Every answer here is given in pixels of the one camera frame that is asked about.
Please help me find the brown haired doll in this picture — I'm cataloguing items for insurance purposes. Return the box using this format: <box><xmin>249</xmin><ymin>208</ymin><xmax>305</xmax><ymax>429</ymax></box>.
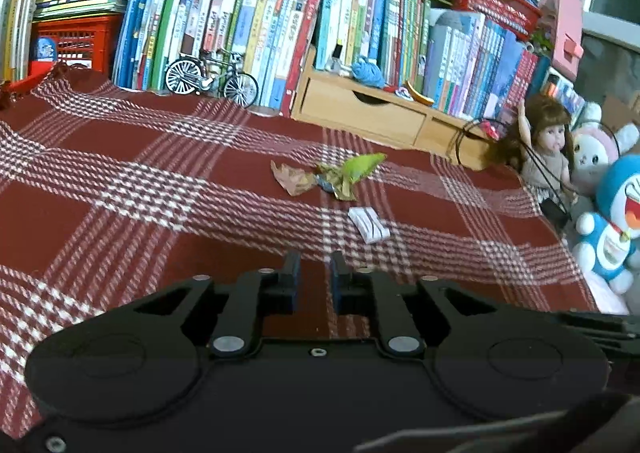
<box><xmin>486</xmin><ymin>95</ymin><xmax>574</xmax><ymax>206</ymax></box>

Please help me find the pink toy house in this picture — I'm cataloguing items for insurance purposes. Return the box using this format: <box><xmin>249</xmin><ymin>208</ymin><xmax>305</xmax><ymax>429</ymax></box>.
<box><xmin>538</xmin><ymin>0</ymin><xmax>584</xmax><ymax>82</ymax></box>

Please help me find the red plastic basket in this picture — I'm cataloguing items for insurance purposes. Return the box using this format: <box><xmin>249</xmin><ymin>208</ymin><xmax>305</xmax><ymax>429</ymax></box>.
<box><xmin>450</xmin><ymin>0</ymin><xmax>541</xmax><ymax>40</ymax></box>

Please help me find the right row of books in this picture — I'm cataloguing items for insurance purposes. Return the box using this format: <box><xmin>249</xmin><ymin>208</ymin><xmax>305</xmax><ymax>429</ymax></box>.
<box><xmin>418</xmin><ymin>9</ymin><xmax>538</xmax><ymax>125</ymax></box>

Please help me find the left row of books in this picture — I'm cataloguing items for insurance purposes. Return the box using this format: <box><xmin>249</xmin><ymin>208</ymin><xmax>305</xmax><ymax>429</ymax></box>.
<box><xmin>113</xmin><ymin>0</ymin><xmax>321</xmax><ymax>116</ymax></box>

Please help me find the brown crumpled wrapper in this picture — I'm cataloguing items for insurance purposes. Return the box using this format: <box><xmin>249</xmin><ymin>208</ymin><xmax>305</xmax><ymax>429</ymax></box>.
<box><xmin>270</xmin><ymin>161</ymin><xmax>318</xmax><ymax>196</ymax></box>

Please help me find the blue Doraemon plush toy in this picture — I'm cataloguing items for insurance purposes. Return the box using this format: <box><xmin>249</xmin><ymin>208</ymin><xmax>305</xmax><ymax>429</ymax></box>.
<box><xmin>572</xmin><ymin>154</ymin><xmax>639</xmax><ymax>295</ymax></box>

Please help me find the wooden drawer organizer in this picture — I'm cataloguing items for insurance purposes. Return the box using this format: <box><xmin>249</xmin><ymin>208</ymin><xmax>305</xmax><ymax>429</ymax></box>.
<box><xmin>292</xmin><ymin>49</ymin><xmax>489</xmax><ymax>170</ymax></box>

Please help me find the row of books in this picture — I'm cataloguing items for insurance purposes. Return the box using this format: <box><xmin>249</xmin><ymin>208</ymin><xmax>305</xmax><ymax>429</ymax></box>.
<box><xmin>314</xmin><ymin>0</ymin><xmax>431</xmax><ymax>89</ymax></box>
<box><xmin>418</xmin><ymin>9</ymin><xmax>538</xmax><ymax>125</ymax></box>
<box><xmin>113</xmin><ymin>0</ymin><xmax>321</xmax><ymax>116</ymax></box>

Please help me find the middle row of books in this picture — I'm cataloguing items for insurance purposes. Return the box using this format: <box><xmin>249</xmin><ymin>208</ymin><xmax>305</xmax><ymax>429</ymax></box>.
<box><xmin>314</xmin><ymin>0</ymin><xmax>431</xmax><ymax>89</ymax></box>

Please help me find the nail polish bottle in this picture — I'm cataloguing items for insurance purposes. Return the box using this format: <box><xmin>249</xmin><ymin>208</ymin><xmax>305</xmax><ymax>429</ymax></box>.
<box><xmin>326</xmin><ymin>44</ymin><xmax>343</xmax><ymax>75</ymax></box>

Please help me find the blue yarn ball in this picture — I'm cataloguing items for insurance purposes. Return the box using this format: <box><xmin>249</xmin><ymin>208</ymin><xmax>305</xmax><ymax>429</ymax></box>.
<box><xmin>352</xmin><ymin>56</ymin><xmax>386</xmax><ymax>89</ymax></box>

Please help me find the small white paper packet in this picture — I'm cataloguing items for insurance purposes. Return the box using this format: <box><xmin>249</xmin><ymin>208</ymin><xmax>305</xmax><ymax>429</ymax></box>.
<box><xmin>348</xmin><ymin>206</ymin><xmax>390</xmax><ymax>245</ymax></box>

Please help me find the black cable loop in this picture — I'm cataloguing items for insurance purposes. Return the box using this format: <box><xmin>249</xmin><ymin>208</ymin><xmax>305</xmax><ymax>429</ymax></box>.
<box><xmin>451</xmin><ymin>117</ymin><xmax>624</xmax><ymax>231</ymax></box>

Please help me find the white pink bunny plush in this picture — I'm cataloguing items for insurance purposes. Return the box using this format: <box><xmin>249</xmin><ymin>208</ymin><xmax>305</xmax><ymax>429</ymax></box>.
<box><xmin>570</xmin><ymin>102</ymin><xmax>639</xmax><ymax>196</ymax></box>

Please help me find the miniature bicycle model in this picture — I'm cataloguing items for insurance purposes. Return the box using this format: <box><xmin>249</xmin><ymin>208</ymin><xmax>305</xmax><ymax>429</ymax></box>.
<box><xmin>164</xmin><ymin>49</ymin><xmax>259</xmax><ymax>108</ymax></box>

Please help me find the green crumpled wrapper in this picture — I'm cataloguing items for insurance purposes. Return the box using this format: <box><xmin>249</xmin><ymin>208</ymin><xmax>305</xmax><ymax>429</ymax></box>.
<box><xmin>316</xmin><ymin>153</ymin><xmax>387</xmax><ymax>202</ymax></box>

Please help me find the red plastic crate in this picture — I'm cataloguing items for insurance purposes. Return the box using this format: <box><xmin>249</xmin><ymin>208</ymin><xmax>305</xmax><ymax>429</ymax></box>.
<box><xmin>29</xmin><ymin>14</ymin><xmax>122</xmax><ymax>75</ymax></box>

